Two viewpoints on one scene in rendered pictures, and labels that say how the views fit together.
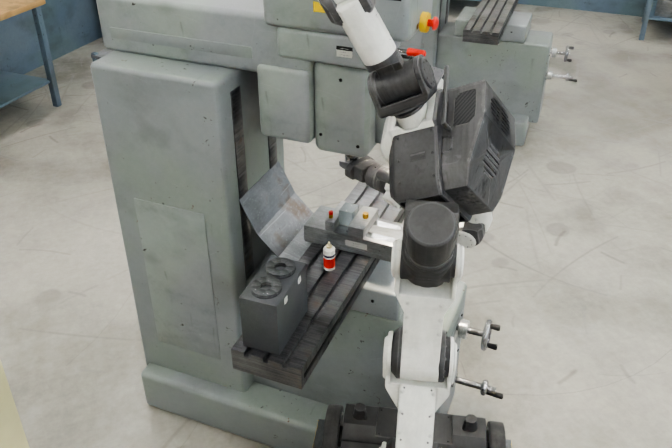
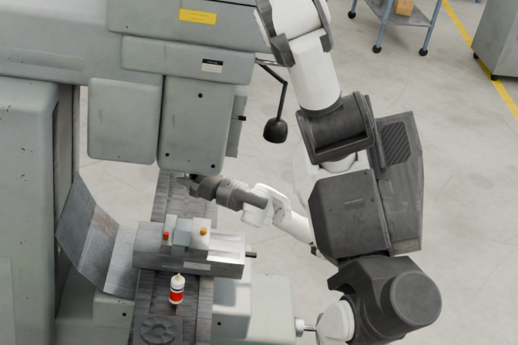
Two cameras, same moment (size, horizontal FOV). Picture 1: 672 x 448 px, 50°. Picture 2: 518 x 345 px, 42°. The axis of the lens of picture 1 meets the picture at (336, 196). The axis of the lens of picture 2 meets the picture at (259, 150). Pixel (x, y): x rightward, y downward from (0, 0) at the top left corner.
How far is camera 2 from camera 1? 89 cm
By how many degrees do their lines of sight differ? 25
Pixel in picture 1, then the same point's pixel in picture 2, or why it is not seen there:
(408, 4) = not seen: hidden behind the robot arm
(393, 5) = not seen: hidden behind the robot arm
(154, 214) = not seen: outside the picture
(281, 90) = (122, 108)
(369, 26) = (325, 68)
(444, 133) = (378, 175)
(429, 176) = (374, 228)
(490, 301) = (256, 262)
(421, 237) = (412, 317)
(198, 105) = (14, 134)
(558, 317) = (320, 269)
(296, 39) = (149, 50)
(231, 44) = (53, 54)
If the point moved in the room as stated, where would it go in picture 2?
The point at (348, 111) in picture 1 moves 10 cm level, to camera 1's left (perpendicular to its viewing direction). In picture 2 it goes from (206, 128) to (170, 132)
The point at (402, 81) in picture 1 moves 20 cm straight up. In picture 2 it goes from (345, 125) to (369, 37)
